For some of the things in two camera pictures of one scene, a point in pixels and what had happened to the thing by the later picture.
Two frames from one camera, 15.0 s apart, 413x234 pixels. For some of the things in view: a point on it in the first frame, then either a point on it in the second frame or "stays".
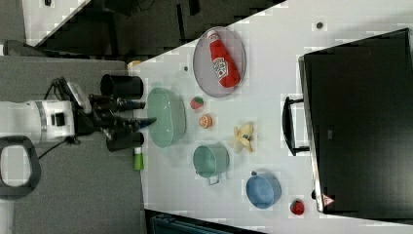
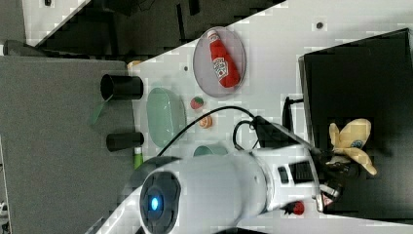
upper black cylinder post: x=122 y=86 stays
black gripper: x=99 y=116 → x=331 y=171
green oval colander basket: x=168 y=109 stays
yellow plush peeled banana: x=242 y=138 → x=350 y=141
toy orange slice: x=206 y=121 stays
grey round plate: x=204 y=68 stays
